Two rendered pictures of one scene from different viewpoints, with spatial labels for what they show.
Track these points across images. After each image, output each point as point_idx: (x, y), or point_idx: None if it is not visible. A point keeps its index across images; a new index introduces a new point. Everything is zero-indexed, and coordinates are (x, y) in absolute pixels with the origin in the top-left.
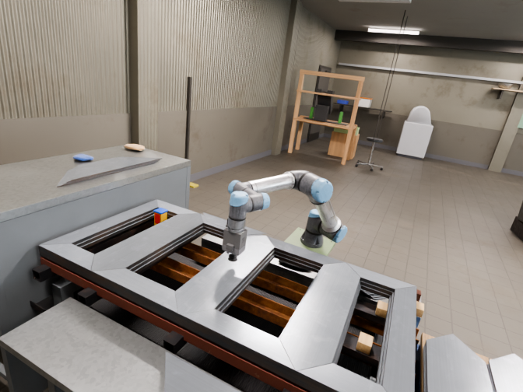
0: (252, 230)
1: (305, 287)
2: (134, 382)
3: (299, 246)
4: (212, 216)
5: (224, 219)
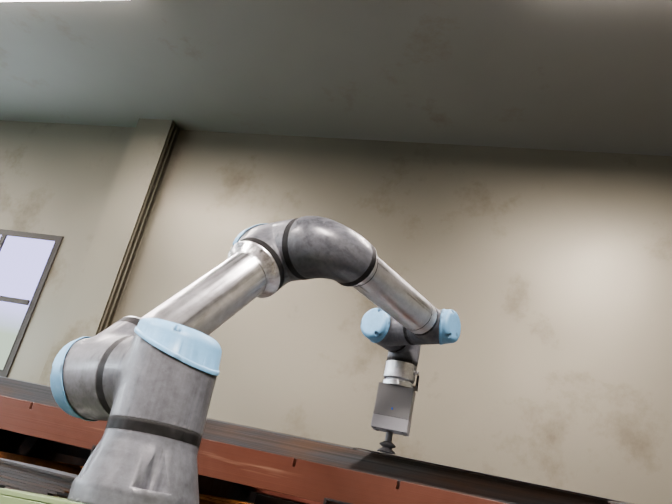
0: (403, 458)
1: (204, 501)
2: None
3: (251, 427)
4: (572, 492)
5: (523, 481)
